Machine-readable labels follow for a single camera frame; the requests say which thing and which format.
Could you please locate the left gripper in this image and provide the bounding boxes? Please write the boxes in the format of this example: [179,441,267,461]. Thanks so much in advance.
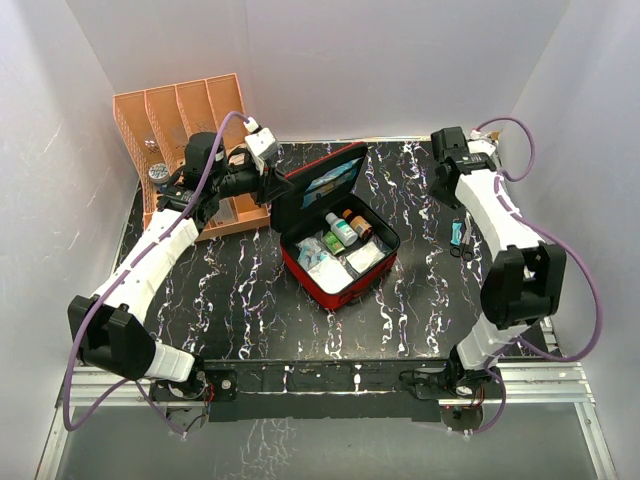
[212,158,295,209]

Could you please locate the blue cotton swab bag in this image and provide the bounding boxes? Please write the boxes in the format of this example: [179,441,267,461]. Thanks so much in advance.
[302,159,361,208]

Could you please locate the brown bottle orange cap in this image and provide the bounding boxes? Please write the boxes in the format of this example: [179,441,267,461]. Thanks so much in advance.
[349,215,373,241]

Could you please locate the clear bag of plasters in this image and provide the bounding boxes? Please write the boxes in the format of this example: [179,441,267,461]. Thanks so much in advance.
[297,237,328,256]

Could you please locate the white gauze pad pack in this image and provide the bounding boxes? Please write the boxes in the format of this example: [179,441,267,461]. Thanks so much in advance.
[346,242,385,274]

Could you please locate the white bottle green label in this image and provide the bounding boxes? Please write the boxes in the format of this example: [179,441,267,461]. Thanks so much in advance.
[325,212,358,247]

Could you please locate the green wind oil box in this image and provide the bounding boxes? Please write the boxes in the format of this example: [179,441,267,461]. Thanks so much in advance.
[322,231,345,256]

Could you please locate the red black medicine case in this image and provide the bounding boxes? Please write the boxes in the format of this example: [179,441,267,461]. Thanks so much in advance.
[271,142,400,310]

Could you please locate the gauze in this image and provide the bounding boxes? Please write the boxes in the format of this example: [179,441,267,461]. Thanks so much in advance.
[308,258,354,294]

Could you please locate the teal bandage packet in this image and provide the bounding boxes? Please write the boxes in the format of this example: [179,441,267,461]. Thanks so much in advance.
[298,249,327,270]

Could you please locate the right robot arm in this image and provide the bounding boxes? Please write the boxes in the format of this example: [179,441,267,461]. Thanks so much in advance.
[430,127,566,397]

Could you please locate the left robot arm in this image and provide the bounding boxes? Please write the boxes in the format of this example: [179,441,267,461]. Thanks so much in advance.
[68,127,292,399]

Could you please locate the small teal sachet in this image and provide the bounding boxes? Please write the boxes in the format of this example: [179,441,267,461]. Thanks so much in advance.
[451,222,462,246]

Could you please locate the round blue tin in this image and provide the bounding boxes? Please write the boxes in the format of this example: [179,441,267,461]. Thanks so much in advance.
[148,163,171,194]

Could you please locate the orange plastic file organizer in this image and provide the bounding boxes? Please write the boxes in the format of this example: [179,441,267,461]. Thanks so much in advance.
[113,73,270,241]

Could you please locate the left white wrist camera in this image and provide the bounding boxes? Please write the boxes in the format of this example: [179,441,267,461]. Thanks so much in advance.
[244,117,279,175]

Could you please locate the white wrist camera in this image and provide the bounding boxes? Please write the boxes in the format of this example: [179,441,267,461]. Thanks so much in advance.
[244,117,279,175]
[467,130,499,160]

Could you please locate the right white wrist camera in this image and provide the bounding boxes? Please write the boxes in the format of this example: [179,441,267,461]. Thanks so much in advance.
[467,130,499,160]

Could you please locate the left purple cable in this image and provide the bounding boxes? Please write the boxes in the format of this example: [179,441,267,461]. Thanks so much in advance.
[62,110,259,441]

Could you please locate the purple cable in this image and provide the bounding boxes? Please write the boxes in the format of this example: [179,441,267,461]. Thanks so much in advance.
[449,117,605,439]
[62,110,259,441]

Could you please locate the black handled scissors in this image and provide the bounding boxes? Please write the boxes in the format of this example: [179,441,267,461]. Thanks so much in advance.
[449,212,474,261]

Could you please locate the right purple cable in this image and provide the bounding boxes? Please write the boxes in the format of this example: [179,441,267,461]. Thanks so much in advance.
[449,117,605,439]

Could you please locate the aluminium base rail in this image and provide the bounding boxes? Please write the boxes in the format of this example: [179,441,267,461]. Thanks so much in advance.
[34,362,619,480]

